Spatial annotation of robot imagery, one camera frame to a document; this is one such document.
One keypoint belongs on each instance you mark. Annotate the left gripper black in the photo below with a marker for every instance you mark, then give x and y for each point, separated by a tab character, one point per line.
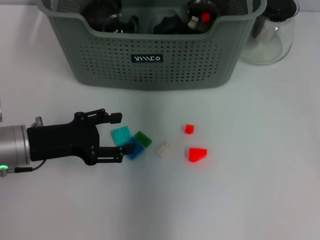
62	141

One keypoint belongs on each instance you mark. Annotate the small red toy brick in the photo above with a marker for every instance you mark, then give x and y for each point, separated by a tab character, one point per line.
205	17
189	129

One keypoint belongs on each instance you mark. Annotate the red wedge toy brick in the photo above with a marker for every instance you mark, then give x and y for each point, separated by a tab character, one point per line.
197	154

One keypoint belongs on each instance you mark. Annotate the glass teacup black sleeve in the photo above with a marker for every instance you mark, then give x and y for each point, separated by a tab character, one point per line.
120	25
200	27
167	25

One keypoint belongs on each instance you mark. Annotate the long white toy brick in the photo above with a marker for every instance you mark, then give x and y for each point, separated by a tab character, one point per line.
193	23

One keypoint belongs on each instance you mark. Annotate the grey-green perforated storage bin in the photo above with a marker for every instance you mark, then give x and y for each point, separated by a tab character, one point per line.
175	70

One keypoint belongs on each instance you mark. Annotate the cyan translucent toy brick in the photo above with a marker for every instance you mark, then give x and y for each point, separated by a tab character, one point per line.
121	135

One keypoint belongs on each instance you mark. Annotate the blue translucent toy brick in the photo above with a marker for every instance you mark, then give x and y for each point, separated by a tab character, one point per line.
138	150

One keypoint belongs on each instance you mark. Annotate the green toy brick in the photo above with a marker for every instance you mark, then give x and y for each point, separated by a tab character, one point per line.
143	138

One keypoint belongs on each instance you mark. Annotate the glass carafe with black lid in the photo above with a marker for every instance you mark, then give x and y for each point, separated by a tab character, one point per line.
270	50

